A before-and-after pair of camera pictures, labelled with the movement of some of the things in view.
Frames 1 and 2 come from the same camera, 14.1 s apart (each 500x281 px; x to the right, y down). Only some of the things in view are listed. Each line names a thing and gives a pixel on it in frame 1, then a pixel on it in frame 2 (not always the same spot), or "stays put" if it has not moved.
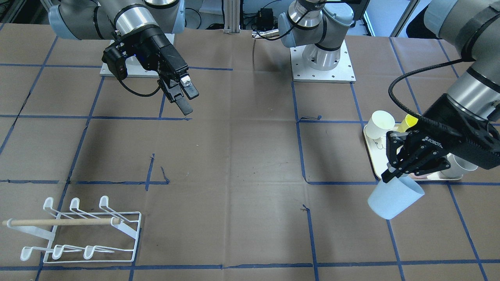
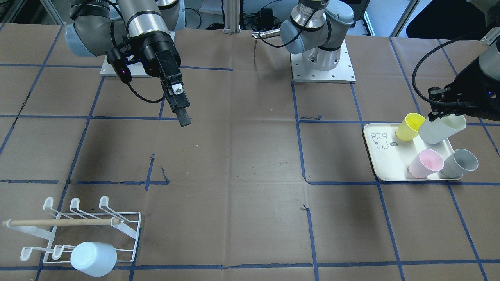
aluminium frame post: [232, 16] stays put
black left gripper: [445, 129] to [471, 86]
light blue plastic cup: [389, 200] to [95, 258]
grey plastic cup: [459, 166] stays put
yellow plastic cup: [409, 121] stays put
